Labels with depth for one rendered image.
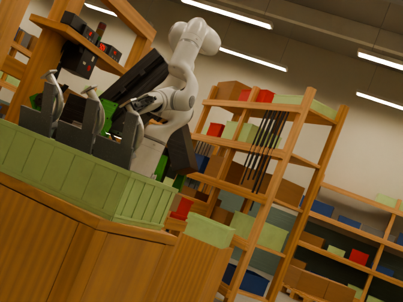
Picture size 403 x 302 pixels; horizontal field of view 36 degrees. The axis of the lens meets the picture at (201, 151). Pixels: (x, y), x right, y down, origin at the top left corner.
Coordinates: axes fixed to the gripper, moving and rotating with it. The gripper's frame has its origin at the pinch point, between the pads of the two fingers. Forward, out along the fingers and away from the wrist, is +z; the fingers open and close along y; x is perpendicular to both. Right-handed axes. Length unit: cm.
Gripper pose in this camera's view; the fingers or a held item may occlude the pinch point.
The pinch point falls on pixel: (131, 108)
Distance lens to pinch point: 213.7
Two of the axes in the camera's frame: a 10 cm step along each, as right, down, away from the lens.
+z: -4.2, 2.0, -8.9
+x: 4.6, 8.9, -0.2
